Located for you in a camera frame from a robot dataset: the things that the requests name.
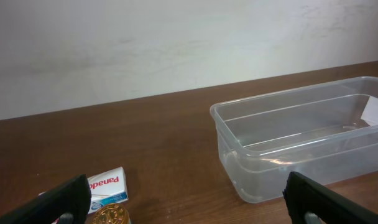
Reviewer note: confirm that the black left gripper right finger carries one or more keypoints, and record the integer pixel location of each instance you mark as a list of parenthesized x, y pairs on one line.
[(310, 202)]

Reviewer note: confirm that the clear plastic container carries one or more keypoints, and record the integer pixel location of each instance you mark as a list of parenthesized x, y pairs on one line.
[(315, 130)]

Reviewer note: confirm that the gold-lidded small jar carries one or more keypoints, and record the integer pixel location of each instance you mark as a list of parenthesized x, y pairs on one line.
[(113, 213)]

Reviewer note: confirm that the white Panadol box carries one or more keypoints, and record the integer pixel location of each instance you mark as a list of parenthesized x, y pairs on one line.
[(107, 187)]

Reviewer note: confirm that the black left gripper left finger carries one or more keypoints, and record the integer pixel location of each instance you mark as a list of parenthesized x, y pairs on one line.
[(67, 203)]

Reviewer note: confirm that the white Calamol lotion bottle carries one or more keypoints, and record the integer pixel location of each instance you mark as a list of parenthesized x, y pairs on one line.
[(370, 112)]

